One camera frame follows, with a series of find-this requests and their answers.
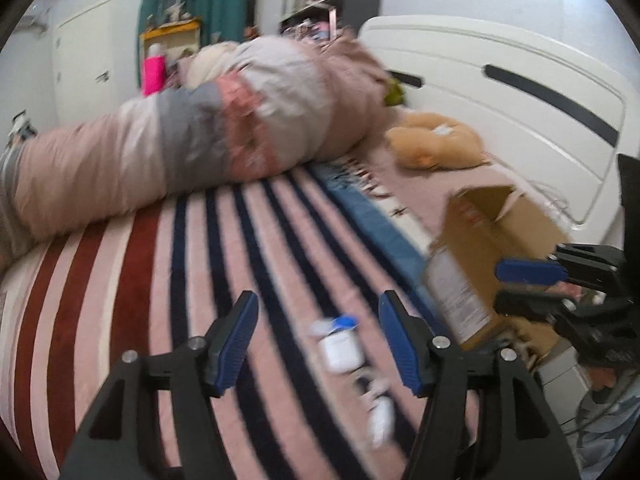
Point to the white bed headboard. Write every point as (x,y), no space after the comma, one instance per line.
(500,75)

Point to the pink bed sheet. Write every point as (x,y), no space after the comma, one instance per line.
(415,195)

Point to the yellow cabinet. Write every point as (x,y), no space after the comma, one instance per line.
(172,30)

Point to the rolled pink and grey duvet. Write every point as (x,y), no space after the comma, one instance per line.
(200,125)

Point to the white box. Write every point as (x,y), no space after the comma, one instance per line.
(562,385)

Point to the green plush toy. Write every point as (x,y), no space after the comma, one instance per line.
(395,92)

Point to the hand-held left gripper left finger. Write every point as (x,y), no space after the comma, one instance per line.
(234,342)

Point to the brown cardboard box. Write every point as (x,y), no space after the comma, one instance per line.
(475,255)

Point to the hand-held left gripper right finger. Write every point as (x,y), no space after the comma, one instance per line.
(400,347)

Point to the small white bottle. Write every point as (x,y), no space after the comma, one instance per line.
(381,417)

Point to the tan plush toy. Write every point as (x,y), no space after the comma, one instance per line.
(435,142)

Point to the small glass tank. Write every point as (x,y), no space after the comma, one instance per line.
(175,4)

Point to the pink water bottle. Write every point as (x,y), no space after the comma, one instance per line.
(153,72)

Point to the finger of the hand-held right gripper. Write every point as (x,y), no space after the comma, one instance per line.
(530,306)
(530,271)

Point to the white jar with blue lid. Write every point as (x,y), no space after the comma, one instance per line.
(340,347)

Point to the white door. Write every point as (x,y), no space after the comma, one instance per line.
(85,60)

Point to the blue-grey cloth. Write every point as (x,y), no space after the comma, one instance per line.
(607,430)

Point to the striped pink blanket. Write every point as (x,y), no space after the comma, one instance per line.
(150,285)

